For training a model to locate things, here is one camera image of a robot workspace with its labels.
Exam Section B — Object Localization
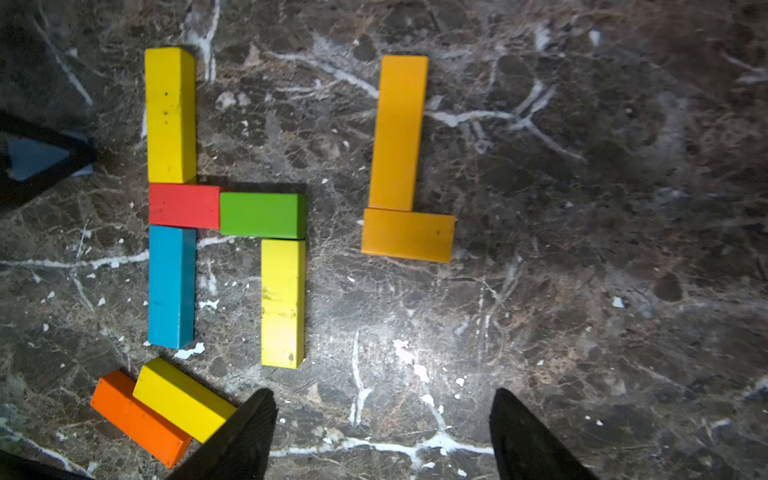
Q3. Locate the cyan block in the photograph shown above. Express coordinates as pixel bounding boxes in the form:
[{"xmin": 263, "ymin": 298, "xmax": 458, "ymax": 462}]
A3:
[{"xmin": 148, "ymin": 225, "xmax": 197, "ymax": 350}]

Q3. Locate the green block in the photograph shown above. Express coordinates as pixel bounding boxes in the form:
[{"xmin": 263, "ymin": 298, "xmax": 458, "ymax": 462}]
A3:
[{"xmin": 220, "ymin": 192, "xmax": 307, "ymax": 240}]

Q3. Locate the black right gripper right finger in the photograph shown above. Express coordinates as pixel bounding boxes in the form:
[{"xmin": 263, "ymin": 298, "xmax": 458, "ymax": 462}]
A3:
[{"xmin": 489, "ymin": 388, "xmax": 596, "ymax": 480}]

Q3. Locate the yellow stroke block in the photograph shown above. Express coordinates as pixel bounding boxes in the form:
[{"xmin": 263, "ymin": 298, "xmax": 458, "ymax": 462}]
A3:
[{"xmin": 145, "ymin": 47, "xmax": 197, "ymax": 184}]

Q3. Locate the dark yellow block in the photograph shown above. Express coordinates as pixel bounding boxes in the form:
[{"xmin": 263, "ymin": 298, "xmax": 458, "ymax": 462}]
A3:
[{"xmin": 361, "ymin": 208, "xmax": 456, "ymax": 263}]

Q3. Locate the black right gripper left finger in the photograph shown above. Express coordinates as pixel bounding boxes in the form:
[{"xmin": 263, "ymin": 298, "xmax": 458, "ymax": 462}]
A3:
[{"xmin": 169, "ymin": 388, "xmax": 278, "ymax": 480}]

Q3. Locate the long yellow block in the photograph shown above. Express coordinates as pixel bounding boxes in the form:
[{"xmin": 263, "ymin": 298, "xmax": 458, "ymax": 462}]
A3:
[{"xmin": 368, "ymin": 55, "xmax": 428, "ymax": 211}]

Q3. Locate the light blue block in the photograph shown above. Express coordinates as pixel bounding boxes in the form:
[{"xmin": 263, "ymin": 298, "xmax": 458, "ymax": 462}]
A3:
[{"xmin": 7, "ymin": 138, "xmax": 70, "ymax": 181}]

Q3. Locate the small yellow block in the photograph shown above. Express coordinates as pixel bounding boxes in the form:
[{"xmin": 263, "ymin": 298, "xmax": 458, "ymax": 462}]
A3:
[{"xmin": 261, "ymin": 239, "xmax": 306, "ymax": 369}]

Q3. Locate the red block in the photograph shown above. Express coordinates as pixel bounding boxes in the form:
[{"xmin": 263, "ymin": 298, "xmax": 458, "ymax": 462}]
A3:
[{"xmin": 149, "ymin": 183, "xmax": 221, "ymax": 230}]

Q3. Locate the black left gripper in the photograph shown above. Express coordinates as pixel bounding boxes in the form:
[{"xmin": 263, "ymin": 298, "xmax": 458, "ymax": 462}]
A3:
[{"xmin": 1, "ymin": 111, "xmax": 97, "ymax": 210}]

